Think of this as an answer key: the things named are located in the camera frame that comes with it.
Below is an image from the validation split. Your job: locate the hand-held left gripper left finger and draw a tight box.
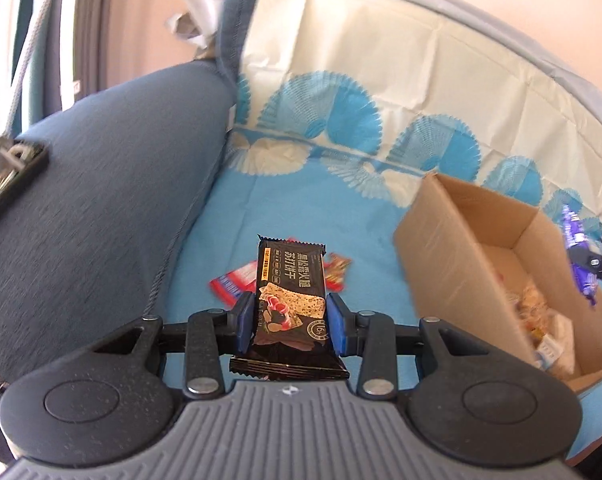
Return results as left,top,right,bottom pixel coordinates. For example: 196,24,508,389
86,293,257,399

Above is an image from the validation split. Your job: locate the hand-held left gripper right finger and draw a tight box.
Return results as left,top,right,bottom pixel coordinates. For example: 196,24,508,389
327,293,503,399

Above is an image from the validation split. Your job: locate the purple snack packet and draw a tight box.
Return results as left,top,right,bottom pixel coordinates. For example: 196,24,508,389
560,203,602,308

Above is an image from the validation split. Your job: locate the black snack packet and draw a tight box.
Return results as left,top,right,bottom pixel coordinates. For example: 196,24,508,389
229,233,350,382

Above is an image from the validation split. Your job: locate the pile of snack packets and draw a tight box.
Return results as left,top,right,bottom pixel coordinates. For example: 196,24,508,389
496,260,583,382

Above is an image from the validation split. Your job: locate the cardboard box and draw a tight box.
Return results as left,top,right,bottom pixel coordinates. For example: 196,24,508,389
392,172,602,394

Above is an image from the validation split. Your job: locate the red striped snack packet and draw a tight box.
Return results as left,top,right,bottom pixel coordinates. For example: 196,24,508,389
209,259,260,307

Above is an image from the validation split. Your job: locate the small orange-red snack packet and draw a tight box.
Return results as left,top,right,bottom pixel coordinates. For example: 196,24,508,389
323,253,353,292

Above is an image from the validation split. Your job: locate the blue fan-print bed sheet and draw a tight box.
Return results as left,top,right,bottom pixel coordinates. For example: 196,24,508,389
163,0,602,466

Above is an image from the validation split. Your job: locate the black flat device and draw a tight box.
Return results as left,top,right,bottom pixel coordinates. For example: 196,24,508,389
0,136,50,227

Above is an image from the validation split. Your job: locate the blue stitched pillow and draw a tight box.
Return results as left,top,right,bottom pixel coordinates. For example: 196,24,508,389
215,0,270,133

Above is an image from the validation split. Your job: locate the grey cord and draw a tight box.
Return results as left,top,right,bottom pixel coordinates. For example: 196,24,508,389
0,0,64,144

